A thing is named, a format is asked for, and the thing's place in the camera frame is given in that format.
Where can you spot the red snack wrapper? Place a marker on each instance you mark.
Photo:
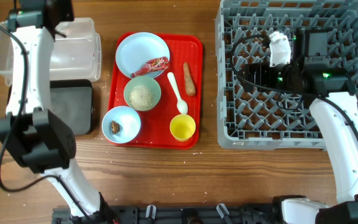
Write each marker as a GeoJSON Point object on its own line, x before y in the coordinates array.
{"type": "Point", "coordinates": [153, 65]}

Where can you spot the red plastic tray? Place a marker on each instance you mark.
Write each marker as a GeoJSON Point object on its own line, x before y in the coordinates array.
{"type": "Point", "coordinates": [154, 130]}

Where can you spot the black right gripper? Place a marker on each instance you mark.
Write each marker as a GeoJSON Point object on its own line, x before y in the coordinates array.
{"type": "Point", "coordinates": [261, 70]}

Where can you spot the large light blue plate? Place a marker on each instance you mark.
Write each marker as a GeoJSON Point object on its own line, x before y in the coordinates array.
{"type": "Point", "coordinates": [138, 48]}

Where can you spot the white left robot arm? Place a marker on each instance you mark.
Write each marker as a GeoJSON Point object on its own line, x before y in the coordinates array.
{"type": "Point", "coordinates": [31, 25]}

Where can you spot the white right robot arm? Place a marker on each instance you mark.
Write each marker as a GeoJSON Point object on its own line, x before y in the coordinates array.
{"type": "Point", "coordinates": [301, 66]}

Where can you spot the brown food scrap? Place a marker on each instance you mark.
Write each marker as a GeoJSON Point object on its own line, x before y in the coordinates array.
{"type": "Point", "coordinates": [115, 127]}

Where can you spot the clear plastic waste bin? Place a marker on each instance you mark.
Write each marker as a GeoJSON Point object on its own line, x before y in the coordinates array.
{"type": "Point", "coordinates": [75, 57]}

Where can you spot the white rice grains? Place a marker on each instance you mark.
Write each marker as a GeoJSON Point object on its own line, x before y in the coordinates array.
{"type": "Point", "coordinates": [141, 98]}

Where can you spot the white plastic spoon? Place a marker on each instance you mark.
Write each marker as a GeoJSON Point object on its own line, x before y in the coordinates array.
{"type": "Point", "coordinates": [181, 104]}

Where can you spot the black waste tray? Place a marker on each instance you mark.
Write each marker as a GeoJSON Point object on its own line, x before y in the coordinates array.
{"type": "Point", "coordinates": [73, 105]}

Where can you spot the green bowl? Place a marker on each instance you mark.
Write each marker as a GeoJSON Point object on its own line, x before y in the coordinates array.
{"type": "Point", "coordinates": [151, 83]}

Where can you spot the brown carrot piece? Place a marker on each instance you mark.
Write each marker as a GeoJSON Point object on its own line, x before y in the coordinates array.
{"type": "Point", "coordinates": [189, 85]}

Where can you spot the yellow plastic cup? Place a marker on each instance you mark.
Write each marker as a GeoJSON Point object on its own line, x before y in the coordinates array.
{"type": "Point", "coordinates": [182, 127]}

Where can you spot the grey dishwasher rack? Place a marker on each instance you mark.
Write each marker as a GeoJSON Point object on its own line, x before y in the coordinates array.
{"type": "Point", "coordinates": [249, 119]}

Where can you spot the small light blue bowl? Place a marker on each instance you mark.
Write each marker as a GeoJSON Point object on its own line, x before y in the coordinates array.
{"type": "Point", "coordinates": [129, 124]}

